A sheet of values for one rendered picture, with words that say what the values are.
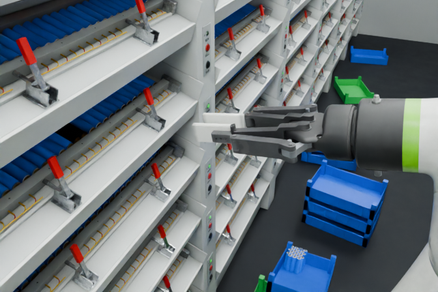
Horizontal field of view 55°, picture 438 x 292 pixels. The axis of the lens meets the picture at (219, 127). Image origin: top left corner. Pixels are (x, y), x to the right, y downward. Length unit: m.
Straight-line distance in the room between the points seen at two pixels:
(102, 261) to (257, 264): 1.05
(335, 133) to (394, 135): 0.07
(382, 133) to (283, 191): 1.69
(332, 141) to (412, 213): 1.72
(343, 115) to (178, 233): 0.73
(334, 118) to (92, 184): 0.43
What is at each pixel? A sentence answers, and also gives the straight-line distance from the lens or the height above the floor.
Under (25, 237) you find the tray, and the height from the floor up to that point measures 0.93.
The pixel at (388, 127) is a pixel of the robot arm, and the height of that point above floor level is 1.14.
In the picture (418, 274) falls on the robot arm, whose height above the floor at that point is 0.70.
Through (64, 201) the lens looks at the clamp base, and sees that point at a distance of 0.72.
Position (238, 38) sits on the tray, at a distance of 1.34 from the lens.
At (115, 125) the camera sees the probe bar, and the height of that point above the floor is 0.97.
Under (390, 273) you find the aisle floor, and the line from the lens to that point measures 1.94.
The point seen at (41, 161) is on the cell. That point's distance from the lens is 0.77.
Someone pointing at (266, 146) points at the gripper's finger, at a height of 1.08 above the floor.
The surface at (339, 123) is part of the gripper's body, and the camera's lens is 0.55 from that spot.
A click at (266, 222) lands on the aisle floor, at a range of 2.02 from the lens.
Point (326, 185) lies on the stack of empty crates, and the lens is 2.02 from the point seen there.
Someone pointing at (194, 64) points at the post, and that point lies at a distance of 0.98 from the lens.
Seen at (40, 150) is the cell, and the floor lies 0.98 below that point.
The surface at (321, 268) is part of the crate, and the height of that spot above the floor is 0.01.
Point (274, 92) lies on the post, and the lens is 1.73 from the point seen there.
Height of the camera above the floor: 1.39
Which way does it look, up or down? 31 degrees down
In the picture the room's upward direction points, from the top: straight up
